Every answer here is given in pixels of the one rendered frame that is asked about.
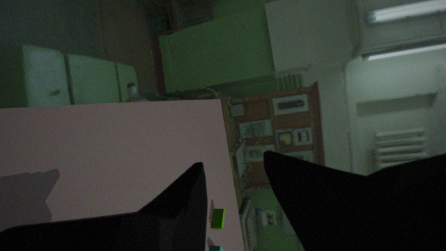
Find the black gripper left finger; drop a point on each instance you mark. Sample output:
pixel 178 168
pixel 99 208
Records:
pixel 175 220

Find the green rectangular block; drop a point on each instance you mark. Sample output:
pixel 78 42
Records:
pixel 217 219

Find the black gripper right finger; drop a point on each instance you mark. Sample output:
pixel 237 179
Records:
pixel 333 210

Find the teal rectangular block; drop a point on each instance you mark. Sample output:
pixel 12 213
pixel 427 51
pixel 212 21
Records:
pixel 215 248

